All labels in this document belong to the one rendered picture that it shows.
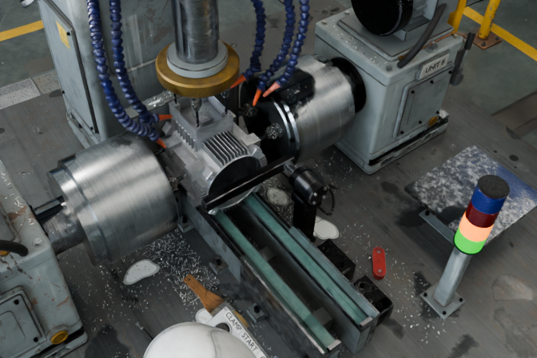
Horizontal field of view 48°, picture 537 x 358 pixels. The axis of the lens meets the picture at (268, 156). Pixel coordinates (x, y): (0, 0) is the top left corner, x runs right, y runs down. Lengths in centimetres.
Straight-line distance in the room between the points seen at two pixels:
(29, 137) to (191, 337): 141
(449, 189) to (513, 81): 207
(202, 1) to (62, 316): 71
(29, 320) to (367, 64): 97
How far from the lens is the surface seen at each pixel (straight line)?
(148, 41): 148
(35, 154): 188
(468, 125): 200
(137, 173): 127
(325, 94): 147
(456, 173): 167
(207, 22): 122
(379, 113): 160
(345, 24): 166
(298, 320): 131
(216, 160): 135
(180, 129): 143
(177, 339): 59
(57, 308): 134
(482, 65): 369
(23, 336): 133
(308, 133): 145
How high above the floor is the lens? 208
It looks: 46 degrees down
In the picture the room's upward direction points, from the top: 3 degrees clockwise
